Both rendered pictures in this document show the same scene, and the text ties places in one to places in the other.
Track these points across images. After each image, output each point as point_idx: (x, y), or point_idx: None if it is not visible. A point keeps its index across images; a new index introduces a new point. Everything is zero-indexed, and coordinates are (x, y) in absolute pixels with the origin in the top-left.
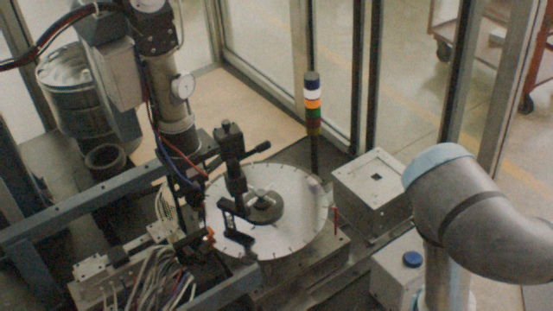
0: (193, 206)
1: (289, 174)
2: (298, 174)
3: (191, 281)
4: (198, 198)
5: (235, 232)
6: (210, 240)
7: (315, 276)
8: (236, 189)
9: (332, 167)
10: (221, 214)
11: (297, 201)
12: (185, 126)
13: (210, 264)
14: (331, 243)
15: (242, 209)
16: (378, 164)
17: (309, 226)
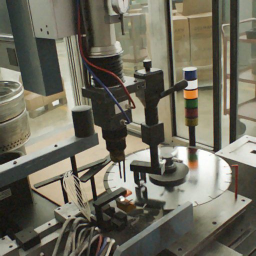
0: (115, 154)
1: (182, 151)
2: (190, 150)
3: (113, 244)
4: (121, 143)
5: (150, 192)
6: (128, 201)
7: (227, 239)
8: (155, 136)
9: None
10: (131, 182)
11: (199, 166)
12: (117, 51)
13: (128, 229)
14: (235, 204)
15: (157, 163)
16: (252, 145)
17: (219, 180)
